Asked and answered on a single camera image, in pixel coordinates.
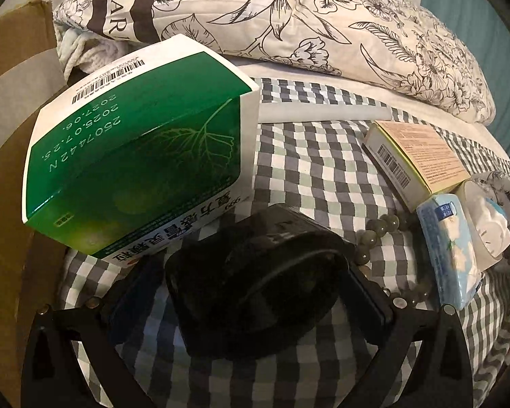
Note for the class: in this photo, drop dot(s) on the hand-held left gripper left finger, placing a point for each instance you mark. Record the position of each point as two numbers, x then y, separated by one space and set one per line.
127 301

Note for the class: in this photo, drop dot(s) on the small tissue pack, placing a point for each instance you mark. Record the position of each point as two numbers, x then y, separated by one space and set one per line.
446 246

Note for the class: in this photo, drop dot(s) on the beige carton box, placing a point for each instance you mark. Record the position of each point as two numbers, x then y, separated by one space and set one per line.
425 153

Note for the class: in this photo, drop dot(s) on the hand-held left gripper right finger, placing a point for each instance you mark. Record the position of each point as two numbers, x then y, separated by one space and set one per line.
372 301

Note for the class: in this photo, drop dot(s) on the pale knitted cloth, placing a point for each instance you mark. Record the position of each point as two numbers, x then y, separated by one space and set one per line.
76 57

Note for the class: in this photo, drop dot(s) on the white tissue pack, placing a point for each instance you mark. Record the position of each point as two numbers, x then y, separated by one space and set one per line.
488 225

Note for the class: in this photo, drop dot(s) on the black case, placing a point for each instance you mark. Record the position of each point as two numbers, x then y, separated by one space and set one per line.
259 289

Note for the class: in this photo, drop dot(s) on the floral duvet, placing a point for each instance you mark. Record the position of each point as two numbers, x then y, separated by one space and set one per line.
323 21

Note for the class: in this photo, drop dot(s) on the brown cardboard box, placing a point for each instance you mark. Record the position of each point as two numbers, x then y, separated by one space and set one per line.
8 136

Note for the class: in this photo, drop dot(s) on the white flat strip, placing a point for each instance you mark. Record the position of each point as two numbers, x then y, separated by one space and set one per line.
323 112

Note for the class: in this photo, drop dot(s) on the checked cloth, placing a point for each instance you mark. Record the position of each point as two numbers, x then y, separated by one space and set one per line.
314 165

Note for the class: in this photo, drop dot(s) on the green medicine box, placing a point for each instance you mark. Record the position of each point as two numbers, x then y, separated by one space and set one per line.
131 157

